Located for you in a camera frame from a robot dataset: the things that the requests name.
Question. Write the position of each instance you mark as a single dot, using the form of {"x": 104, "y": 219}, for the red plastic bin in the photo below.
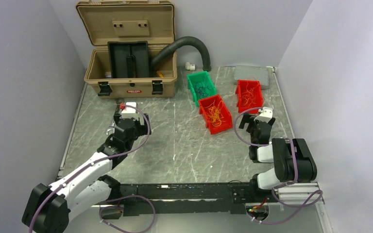
{"x": 216, "y": 115}
{"x": 249, "y": 95}

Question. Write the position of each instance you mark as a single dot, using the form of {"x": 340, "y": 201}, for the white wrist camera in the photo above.
{"x": 127, "y": 110}
{"x": 265, "y": 114}

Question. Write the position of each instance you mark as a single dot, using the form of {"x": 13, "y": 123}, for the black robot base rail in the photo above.
{"x": 232, "y": 197}

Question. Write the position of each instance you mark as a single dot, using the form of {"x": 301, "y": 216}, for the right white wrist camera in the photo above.
{"x": 265, "y": 114}

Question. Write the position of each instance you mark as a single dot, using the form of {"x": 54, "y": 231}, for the green plastic bin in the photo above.
{"x": 201, "y": 86}

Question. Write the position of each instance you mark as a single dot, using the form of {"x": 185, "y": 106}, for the silver combination wrench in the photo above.
{"x": 111, "y": 128}

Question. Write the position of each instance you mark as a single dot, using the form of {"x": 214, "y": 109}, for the tan plastic toolbox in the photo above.
{"x": 126, "y": 36}

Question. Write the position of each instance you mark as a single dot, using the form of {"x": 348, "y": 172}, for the white pipe fitting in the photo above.
{"x": 190, "y": 67}

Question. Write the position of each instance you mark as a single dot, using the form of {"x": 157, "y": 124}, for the black toolbox tray insert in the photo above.
{"x": 129, "y": 59}

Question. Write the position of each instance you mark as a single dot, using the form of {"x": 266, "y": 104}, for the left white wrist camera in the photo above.
{"x": 127, "y": 110}

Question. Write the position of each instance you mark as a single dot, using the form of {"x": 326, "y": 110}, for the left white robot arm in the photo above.
{"x": 51, "y": 207}

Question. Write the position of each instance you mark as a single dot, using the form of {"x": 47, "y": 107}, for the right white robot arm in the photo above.
{"x": 291, "y": 158}

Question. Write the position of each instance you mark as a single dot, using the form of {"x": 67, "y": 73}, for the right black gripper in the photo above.
{"x": 246, "y": 118}

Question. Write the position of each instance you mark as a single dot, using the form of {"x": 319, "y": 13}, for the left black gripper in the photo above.
{"x": 142, "y": 129}

